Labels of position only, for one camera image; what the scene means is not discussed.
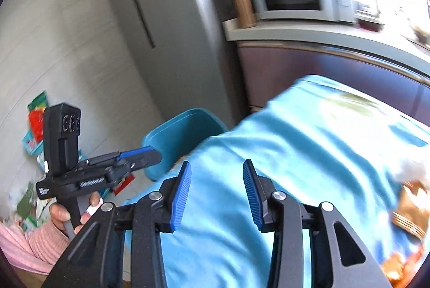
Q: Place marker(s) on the teal plastic bin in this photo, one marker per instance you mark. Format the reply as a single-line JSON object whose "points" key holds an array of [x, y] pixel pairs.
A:
{"points": [[181, 133]]}

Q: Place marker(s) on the glass kettle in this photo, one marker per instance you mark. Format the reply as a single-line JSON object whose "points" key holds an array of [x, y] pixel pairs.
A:
{"points": [[368, 2]]}

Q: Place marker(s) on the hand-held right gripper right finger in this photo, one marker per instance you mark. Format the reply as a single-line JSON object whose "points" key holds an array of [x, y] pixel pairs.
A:
{"points": [[253, 200]]}

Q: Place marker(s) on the orange snack packet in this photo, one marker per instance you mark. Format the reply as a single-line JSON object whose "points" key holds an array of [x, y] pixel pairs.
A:
{"points": [[403, 268]]}

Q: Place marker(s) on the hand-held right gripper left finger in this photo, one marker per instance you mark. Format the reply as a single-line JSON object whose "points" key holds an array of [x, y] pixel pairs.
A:
{"points": [[179, 200]]}

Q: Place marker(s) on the blue floral tablecloth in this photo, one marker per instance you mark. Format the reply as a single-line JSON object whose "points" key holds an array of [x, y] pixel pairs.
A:
{"points": [[285, 140]]}

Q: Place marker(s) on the green and white packet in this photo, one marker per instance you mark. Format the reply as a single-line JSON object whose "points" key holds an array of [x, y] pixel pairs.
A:
{"points": [[28, 207]]}

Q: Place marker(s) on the copper travel tumbler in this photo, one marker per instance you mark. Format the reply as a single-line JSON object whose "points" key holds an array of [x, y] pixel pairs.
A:
{"points": [[243, 7]]}

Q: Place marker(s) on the grey double-door refrigerator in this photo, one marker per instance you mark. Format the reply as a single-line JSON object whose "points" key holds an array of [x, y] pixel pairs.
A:
{"points": [[168, 32]]}

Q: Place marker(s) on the red bag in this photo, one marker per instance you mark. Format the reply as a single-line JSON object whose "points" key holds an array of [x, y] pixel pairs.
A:
{"points": [[123, 184]]}

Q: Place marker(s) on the person's left hand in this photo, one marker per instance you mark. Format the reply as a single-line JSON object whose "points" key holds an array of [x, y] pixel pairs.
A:
{"points": [[58, 214]]}

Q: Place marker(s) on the green and red packet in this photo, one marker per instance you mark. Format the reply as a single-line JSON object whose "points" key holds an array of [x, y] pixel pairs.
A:
{"points": [[37, 120]]}

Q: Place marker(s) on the kitchen counter cabinet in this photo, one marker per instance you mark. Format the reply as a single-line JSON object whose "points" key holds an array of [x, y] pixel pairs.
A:
{"points": [[319, 69]]}

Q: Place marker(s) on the dark red lidded bowl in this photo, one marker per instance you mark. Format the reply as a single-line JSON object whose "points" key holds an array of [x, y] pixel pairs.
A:
{"points": [[371, 24]]}

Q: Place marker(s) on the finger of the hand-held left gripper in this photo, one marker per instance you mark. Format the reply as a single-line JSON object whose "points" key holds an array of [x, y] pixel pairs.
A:
{"points": [[151, 161], [137, 152]]}

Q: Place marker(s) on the teal packet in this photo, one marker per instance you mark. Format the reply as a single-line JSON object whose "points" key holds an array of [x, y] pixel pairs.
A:
{"points": [[32, 143]]}

